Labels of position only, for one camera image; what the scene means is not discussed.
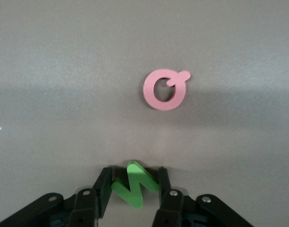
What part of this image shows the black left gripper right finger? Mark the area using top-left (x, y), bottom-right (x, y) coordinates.
top-left (151, 166), bottom-right (254, 227)

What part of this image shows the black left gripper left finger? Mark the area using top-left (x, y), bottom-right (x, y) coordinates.
top-left (0, 166), bottom-right (113, 227)

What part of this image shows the green foam capital N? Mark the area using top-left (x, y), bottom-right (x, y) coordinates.
top-left (110, 160), bottom-right (161, 210)

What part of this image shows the pink foam letter Q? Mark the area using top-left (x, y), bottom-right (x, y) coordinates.
top-left (143, 69), bottom-right (192, 112)

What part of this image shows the brown table cover sheet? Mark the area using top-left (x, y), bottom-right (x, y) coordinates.
top-left (0, 0), bottom-right (289, 227)

